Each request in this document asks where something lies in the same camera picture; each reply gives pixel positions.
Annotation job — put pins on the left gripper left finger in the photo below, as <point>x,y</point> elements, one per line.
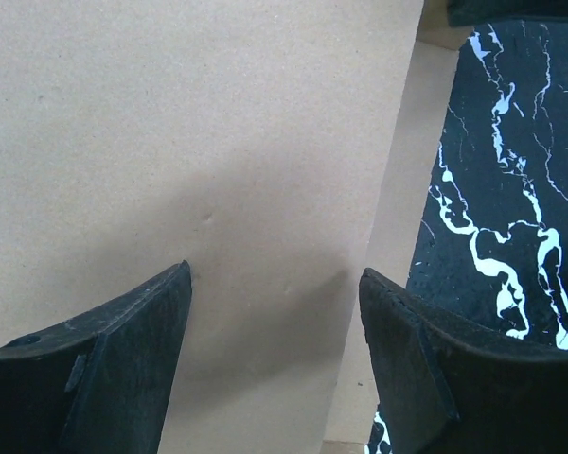
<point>99,382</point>

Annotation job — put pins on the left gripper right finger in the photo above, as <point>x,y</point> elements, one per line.
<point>449,385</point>

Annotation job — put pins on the large cardboard box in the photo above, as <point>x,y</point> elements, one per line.
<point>280,147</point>

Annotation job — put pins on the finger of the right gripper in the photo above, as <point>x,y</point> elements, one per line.
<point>478,12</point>

